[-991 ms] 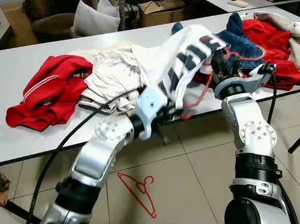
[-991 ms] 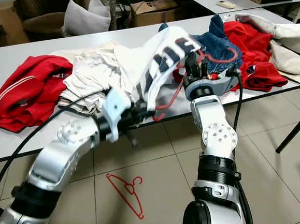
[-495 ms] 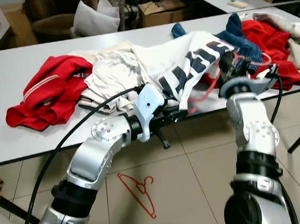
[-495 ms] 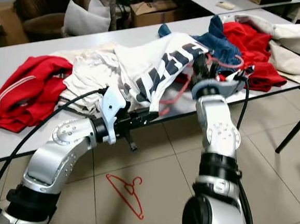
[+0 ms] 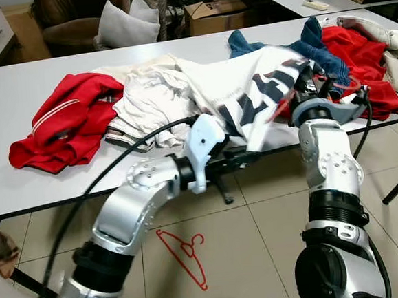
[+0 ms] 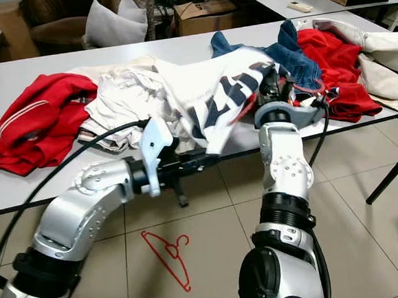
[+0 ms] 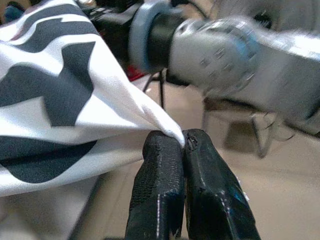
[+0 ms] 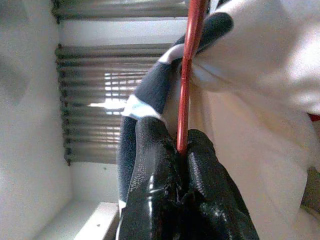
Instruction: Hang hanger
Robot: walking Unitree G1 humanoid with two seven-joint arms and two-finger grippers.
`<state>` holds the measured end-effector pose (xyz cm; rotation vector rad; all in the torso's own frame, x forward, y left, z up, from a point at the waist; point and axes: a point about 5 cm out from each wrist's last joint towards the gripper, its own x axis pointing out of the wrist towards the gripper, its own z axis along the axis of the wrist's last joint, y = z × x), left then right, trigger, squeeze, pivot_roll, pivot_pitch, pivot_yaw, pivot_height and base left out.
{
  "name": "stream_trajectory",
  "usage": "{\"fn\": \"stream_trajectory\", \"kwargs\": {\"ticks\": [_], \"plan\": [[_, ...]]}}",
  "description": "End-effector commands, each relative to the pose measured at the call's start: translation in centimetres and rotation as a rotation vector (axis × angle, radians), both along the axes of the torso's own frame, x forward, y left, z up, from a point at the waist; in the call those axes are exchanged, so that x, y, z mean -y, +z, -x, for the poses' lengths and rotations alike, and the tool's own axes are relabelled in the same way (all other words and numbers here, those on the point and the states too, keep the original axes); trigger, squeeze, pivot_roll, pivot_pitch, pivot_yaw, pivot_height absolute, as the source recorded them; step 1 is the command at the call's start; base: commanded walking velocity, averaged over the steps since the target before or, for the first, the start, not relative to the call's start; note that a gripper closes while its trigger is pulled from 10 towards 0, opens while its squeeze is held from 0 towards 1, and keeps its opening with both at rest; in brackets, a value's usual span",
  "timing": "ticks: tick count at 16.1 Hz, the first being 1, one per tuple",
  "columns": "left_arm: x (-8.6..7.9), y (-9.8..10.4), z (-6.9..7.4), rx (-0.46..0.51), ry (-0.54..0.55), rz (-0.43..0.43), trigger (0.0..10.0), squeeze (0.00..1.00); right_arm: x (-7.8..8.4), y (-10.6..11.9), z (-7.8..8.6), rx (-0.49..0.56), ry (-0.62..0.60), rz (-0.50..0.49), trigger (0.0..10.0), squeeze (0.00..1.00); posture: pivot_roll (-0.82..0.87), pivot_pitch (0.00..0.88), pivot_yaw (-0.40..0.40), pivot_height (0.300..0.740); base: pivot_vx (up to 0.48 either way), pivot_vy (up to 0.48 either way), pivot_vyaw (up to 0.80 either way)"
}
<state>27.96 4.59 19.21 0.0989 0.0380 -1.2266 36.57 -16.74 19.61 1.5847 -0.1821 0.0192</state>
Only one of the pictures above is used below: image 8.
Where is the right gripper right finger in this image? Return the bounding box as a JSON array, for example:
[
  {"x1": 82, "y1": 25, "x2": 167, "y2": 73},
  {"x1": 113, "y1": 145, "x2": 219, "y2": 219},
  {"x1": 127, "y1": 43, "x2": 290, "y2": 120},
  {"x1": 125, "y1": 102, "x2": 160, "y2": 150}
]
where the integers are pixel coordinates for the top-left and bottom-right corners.
[{"x1": 184, "y1": 128, "x2": 260, "y2": 240}]

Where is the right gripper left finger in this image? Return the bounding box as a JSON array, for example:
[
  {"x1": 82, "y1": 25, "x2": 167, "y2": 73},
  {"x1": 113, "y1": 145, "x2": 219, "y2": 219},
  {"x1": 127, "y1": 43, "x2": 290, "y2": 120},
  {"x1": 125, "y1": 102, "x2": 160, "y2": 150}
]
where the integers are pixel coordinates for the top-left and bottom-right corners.
[{"x1": 116, "y1": 116, "x2": 187, "y2": 240}]

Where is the red clothes hanger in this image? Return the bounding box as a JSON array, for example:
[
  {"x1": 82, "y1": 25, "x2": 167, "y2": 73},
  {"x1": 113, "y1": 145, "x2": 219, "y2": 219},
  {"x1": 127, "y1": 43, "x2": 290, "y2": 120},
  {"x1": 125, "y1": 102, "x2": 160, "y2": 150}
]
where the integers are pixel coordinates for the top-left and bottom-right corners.
[{"x1": 175, "y1": 0, "x2": 210, "y2": 154}]

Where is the white shirt black lettering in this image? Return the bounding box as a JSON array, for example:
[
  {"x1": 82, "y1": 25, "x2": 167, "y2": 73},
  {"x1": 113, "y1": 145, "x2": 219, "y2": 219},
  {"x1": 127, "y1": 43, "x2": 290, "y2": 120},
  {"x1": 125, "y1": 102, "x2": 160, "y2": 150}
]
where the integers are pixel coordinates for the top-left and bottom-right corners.
[{"x1": 116, "y1": 0, "x2": 320, "y2": 240}]

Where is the grey slatted window shutter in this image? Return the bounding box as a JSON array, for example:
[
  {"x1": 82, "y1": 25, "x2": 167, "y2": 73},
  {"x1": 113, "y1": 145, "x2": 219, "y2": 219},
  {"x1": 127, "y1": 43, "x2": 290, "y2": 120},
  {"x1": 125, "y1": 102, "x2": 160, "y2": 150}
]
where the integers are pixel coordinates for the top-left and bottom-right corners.
[{"x1": 51, "y1": 0, "x2": 190, "y2": 166}]

